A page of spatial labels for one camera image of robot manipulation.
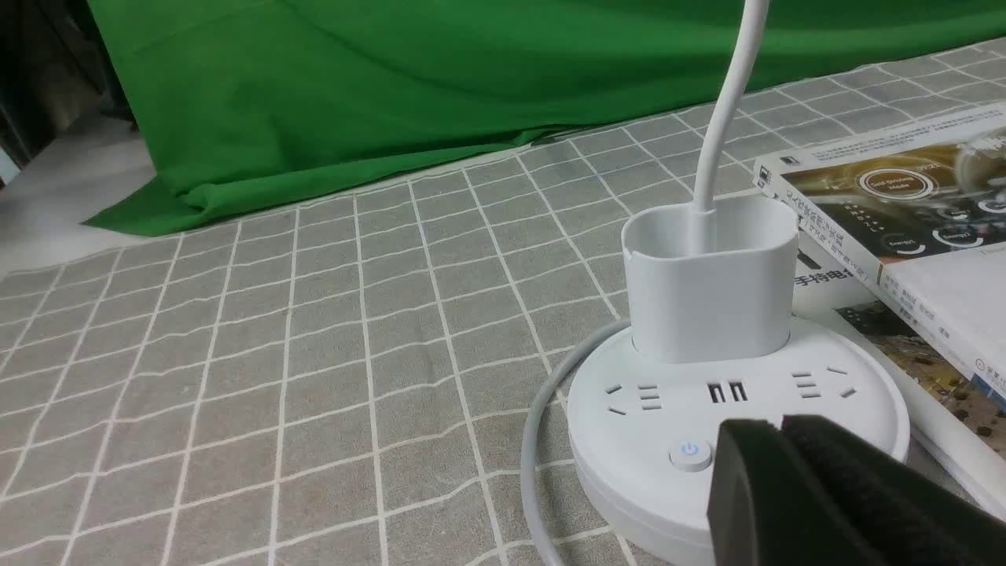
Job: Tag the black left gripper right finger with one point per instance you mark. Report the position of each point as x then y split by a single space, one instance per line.
906 517

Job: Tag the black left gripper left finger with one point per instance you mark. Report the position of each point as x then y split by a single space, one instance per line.
767 504

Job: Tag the white desk lamp with sockets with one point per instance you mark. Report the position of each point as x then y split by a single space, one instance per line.
711 336

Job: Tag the book with dark cover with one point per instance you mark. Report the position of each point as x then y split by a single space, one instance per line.
917 214

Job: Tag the grey checked tablecloth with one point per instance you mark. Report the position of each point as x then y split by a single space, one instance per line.
341 382

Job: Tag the green backdrop cloth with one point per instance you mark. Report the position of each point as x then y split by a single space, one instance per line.
249 105

